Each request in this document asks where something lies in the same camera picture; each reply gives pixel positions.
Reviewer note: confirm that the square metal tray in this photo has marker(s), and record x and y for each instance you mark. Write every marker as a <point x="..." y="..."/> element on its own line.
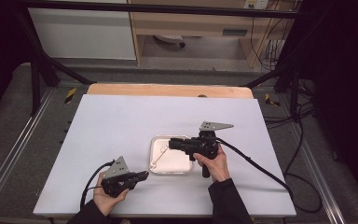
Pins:
<point x="177" y="165"/>

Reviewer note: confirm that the light wooden desk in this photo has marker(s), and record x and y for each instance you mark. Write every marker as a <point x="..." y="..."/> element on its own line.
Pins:
<point x="199" y="23"/>

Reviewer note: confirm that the white chair base with caster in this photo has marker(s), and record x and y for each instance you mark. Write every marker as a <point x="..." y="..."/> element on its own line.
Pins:
<point x="171" y="39"/>

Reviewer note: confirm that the white table board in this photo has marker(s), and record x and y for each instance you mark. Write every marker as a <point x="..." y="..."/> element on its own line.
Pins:
<point x="112" y="124"/>

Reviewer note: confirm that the aluminium floor rail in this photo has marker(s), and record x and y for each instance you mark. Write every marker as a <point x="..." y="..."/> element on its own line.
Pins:
<point x="15" y="146"/>
<point x="320" y="180"/>

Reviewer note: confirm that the wall power socket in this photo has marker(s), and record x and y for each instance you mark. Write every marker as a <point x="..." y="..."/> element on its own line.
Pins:
<point x="254" y="3"/>

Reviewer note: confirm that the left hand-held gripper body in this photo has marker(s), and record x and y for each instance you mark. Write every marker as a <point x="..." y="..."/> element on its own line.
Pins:
<point x="118" y="183"/>

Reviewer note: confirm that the yellow black striped tape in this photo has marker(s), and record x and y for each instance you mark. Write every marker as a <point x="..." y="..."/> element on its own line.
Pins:
<point x="70" y="95"/>
<point x="271" y="100"/>

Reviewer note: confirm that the white cabinet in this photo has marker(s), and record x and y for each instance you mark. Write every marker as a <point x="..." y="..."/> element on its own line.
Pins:
<point x="80" y="34"/>

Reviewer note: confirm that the person's right hand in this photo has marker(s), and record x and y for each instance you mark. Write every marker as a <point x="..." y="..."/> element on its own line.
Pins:
<point x="217" y="165"/>

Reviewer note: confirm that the person's left hand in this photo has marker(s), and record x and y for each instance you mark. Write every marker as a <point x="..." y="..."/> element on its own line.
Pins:
<point x="107" y="199"/>

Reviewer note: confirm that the small white bead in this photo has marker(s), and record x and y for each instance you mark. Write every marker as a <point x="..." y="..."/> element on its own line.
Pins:
<point x="153" y="167"/>
<point x="162" y="148"/>

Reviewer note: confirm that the wooden table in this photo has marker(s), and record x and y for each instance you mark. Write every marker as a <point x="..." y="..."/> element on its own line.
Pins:
<point x="167" y="90"/>

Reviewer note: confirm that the thin wooden stick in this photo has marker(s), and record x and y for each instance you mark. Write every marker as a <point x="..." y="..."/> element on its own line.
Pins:
<point x="160" y="158"/>

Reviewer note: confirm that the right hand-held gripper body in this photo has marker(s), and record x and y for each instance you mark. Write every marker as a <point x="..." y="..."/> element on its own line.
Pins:
<point x="202" y="146"/>

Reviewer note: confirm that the black metal frame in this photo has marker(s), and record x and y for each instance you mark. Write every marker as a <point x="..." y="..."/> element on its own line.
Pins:
<point x="37" y="77"/>

